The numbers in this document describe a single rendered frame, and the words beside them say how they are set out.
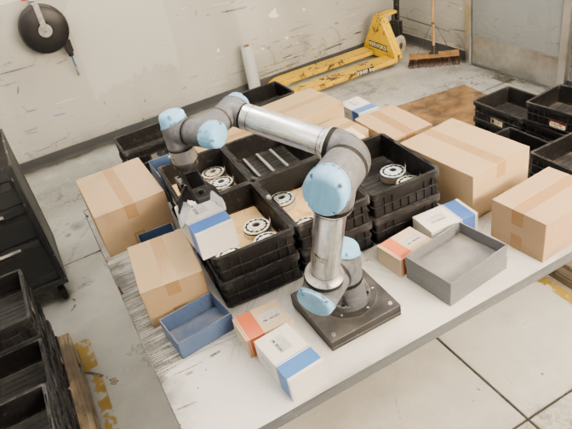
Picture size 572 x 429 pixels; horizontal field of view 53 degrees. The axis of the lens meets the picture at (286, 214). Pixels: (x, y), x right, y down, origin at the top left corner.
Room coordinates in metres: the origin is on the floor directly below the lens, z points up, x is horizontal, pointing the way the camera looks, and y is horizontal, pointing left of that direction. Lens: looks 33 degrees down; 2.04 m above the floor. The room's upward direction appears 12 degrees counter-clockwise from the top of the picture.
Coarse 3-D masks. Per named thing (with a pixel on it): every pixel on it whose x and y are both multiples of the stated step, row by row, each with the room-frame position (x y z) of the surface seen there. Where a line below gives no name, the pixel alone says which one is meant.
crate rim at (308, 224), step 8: (312, 160) 2.04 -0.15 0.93; (288, 168) 2.02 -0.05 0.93; (264, 176) 1.99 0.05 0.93; (256, 184) 1.94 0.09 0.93; (264, 192) 1.87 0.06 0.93; (360, 192) 1.73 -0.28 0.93; (272, 200) 1.80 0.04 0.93; (360, 200) 1.68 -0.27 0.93; (368, 200) 1.69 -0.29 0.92; (280, 208) 1.74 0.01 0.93; (296, 224) 1.62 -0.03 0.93; (304, 224) 1.61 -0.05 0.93; (312, 224) 1.62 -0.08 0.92
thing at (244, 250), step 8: (248, 184) 1.95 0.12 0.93; (224, 192) 1.93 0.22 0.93; (272, 208) 1.75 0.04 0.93; (280, 216) 1.68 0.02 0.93; (288, 224) 1.63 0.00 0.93; (280, 232) 1.59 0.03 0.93; (288, 232) 1.59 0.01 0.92; (264, 240) 1.56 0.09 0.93; (272, 240) 1.57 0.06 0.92; (240, 248) 1.55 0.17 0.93; (248, 248) 1.54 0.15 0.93; (256, 248) 1.55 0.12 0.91; (224, 256) 1.52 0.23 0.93; (232, 256) 1.52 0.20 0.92; (240, 256) 1.53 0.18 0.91; (216, 264) 1.51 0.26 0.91
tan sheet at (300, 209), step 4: (300, 188) 2.01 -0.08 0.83; (292, 192) 1.99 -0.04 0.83; (296, 192) 1.98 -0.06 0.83; (300, 192) 1.98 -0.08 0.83; (296, 196) 1.96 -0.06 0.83; (300, 196) 1.95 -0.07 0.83; (296, 200) 1.93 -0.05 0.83; (300, 200) 1.92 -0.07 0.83; (304, 200) 1.91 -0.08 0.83; (296, 204) 1.89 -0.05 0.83; (300, 204) 1.89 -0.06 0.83; (304, 204) 1.88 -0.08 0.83; (296, 208) 1.87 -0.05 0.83; (300, 208) 1.86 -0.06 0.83; (304, 208) 1.86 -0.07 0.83; (308, 208) 1.85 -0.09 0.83; (288, 212) 1.85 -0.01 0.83; (292, 212) 1.85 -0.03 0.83; (296, 212) 1.84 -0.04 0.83; (300, 212) 1.84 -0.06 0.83; (304, 212) 1.83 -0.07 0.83; (308, 212) 1.82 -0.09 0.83; (312, 212) 1.82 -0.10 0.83; (292, 216) 1.82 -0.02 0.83; (296, 216) 1.81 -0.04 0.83; (300, 216) 1.81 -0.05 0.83; (304, 216) 1.80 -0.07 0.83
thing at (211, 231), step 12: (192, 204) 1.54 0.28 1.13; (204, 204) 1.52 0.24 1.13; (216, 204) 1.51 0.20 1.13; (192, 216) 1.47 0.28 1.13; (204, 216) 1.46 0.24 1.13; (216, 216) 1.44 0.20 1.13; (228, 216) 1.43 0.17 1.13; (192, 228) 1.40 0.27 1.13; (204, 228) 1.39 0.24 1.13; (216, 228) 1.39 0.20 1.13; (228, 228) 1.40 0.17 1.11; (192, 240) 1.42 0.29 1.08; (204, 240) 1.37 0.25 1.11; (216, 240) 1.38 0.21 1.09; (228, 240) 1.39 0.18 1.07; (204, 252) 1.37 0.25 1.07; (216, 252) 1.38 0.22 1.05
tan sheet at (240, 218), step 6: (246, 210) 1.93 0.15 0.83; (252, 210) 1.92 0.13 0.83; (234, 216) 1.90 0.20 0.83; (240, 216) 1.89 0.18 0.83; (246, 216) 1.88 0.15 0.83; (252, 216) 1.87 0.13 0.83; (258, 216) 1.87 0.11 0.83; (234, 222) 1.86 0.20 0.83; (240, 222) 1.85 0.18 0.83; (240, 228) 1.81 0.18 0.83; (240, 234) 1.77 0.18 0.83; (240, 240) 1.73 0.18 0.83; (246, 240) 1.72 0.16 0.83; (240, 246) 1.70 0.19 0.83
